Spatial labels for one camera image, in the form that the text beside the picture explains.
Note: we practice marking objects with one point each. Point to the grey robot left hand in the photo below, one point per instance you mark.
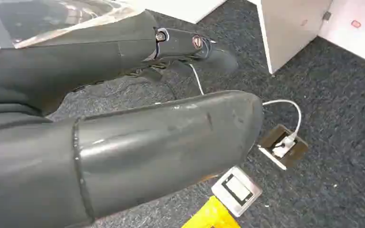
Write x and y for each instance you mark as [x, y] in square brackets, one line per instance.
[157, 141]

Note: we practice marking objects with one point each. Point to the yellow plastic object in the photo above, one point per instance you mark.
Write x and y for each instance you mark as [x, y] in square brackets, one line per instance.
[211, 217]

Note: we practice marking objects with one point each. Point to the silver floor socket plate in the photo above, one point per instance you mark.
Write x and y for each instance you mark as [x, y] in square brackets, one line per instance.
[236, 191]

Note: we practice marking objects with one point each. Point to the white plug adapter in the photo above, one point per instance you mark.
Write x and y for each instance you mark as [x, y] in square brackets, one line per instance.
[284, 146]

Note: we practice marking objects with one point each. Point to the brown open floor socket box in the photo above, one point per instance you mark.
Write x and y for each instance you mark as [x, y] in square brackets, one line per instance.
[295, 154]

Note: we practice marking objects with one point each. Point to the ribbed grey left arm sleeve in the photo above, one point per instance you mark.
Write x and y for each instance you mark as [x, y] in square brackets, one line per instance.
[3, 118]

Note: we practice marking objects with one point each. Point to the clear plastic wrapped parcel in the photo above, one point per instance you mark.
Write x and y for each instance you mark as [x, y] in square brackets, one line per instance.
[53, 15]

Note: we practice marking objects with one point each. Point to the white desk side panel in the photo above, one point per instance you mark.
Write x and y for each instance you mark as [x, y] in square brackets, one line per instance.
[289, 31]

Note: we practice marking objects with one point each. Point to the white board with red mark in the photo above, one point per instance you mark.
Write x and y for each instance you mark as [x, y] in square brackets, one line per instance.
[355, 31]

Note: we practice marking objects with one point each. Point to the small grey bracket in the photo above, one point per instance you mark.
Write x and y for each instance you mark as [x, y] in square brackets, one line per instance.
[327, 15]

